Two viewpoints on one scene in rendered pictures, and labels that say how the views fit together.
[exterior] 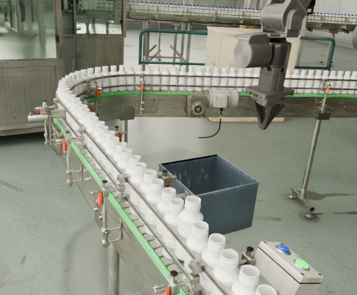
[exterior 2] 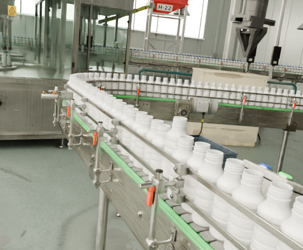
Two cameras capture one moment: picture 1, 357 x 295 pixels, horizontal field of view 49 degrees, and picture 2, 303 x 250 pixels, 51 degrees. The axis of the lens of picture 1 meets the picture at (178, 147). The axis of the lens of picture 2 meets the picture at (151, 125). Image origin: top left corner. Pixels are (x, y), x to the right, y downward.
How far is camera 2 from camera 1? 0.32 m
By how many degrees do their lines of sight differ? 10
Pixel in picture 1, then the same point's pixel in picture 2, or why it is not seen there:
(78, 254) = (72, 232)
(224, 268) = (209, 164)
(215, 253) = (199, 156)
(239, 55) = not seen: outside the picture
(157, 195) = (146, 127)
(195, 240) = (181, 151)
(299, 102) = (270, 114)
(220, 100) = (202, 105)
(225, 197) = not seen: hidden behind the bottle
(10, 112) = (29, 120)
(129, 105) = not seen: hidden behind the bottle
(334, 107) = (300, 121)
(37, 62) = (55, 82)
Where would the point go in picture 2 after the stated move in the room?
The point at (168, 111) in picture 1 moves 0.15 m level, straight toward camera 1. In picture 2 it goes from (158, 114) to (157, 118)
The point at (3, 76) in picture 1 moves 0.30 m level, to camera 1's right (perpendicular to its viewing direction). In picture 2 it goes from (27, 91) to (51, 93)
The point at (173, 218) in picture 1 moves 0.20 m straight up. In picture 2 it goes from (160, 140) to (169, 66)
